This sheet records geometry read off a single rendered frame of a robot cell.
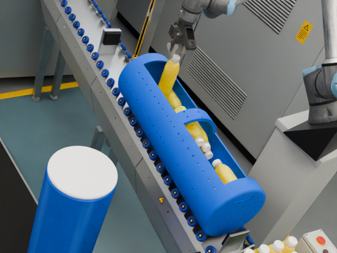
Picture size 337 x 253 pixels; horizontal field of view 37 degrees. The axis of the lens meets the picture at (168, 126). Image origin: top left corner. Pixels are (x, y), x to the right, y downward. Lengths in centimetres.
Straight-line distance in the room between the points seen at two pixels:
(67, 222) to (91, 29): 138
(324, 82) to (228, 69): 166
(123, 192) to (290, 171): 123
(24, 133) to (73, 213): 169
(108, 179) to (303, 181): 106
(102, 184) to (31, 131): 172
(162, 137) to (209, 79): 207
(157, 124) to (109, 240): 116
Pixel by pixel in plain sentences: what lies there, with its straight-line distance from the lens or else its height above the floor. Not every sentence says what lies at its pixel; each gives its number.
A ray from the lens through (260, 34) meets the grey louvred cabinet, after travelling 375.
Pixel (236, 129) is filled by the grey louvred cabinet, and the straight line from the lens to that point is 404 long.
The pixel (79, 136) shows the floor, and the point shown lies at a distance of 369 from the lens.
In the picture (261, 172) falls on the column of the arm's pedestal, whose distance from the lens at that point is 281.
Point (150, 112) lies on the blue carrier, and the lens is 222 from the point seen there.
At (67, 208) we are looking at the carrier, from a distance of 199.
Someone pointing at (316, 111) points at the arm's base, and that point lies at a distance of 257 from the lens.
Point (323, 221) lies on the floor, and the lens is 400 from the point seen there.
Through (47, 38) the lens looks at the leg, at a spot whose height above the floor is 56.
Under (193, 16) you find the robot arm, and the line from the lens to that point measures 224.
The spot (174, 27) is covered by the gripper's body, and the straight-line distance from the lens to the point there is 231.
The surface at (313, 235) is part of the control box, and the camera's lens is 215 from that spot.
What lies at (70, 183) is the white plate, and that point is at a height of 104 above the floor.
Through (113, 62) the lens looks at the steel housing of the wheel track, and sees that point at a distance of 283.
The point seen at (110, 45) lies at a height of 99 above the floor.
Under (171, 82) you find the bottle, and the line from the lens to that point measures 241.
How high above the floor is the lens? 250
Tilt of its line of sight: 38 degrees down
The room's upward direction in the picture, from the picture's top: 23 degrees clockwise
